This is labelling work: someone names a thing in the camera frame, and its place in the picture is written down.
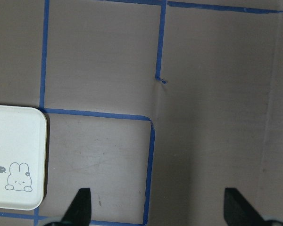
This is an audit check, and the cream plastic tray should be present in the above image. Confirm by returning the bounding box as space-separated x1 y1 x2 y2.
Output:
0 105 47 210

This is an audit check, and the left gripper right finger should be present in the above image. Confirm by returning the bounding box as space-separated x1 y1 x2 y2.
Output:
223 187 266 226

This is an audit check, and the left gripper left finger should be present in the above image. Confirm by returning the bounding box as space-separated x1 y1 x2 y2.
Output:
61 188 92 226

